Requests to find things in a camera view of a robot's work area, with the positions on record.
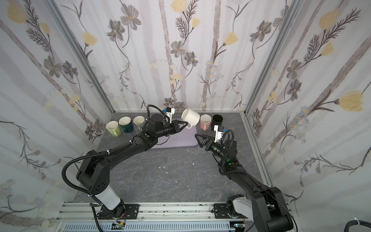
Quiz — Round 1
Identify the black ceramic mug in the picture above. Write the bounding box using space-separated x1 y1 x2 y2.
211 114 223 131

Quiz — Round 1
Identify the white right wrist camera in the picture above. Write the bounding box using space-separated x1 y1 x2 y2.
214 125 227 143

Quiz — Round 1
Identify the pink ceramic mug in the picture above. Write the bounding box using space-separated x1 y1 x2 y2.
200 114 212 131

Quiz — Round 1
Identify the black corrugated right cable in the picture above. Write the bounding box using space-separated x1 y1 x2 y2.
218 129 235 175

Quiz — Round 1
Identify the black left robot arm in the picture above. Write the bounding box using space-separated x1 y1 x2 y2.
76 114 188 219

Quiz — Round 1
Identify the grey ceramic mug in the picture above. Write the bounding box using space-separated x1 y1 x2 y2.
133 116 146 131

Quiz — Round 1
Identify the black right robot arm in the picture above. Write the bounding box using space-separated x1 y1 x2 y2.
195 134 298 232

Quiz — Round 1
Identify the dark green ceramic mug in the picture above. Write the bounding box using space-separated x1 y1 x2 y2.
118 116 134 133

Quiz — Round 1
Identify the white ceramic mug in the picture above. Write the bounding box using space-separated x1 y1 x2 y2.
181 108 201 129

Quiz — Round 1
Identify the black corrugated cable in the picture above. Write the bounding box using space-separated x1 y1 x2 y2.
218 129 235 175
61 104 172 232

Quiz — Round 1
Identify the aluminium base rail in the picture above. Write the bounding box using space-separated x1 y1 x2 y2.
51 202 261 232

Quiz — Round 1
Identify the lilac plastic tray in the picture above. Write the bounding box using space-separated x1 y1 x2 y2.
152 127 198 149

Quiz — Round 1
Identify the light green ceramic mug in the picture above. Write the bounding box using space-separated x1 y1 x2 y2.
106 121 122 137

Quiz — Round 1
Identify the black corrugated left cable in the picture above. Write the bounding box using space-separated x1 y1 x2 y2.
61 104 172 232

